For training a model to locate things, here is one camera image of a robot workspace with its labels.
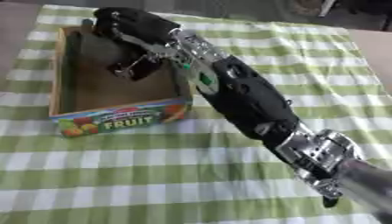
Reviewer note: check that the open cardboard box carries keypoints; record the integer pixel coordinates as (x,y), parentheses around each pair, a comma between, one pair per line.
(109,84)

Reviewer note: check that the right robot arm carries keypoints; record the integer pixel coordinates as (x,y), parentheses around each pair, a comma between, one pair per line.
(250,99)

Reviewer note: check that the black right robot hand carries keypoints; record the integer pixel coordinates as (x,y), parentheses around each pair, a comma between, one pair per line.
(133,25)

